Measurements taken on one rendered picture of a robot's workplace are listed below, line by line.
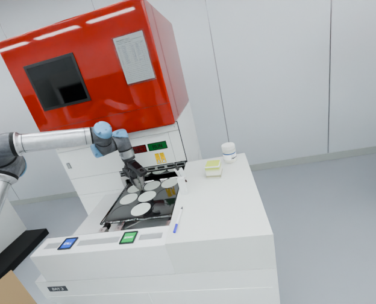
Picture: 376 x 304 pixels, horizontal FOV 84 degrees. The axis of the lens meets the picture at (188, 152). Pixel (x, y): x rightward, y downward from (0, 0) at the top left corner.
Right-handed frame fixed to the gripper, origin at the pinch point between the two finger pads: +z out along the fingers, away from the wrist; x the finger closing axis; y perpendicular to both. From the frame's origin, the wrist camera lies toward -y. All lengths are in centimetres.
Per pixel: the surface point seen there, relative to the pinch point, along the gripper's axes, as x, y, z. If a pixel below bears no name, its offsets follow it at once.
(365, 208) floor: -149, -93, 91
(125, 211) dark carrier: 16.4, -7.7, 1.5
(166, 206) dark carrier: 4.2, -25.3, 1.5
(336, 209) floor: -139, -73, 91
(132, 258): 31.9, -37.5, 0.3
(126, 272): 34.7, -33.4, 7.3
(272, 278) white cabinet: 5, -76, 14
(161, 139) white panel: -20.9, -3.9, -22.4
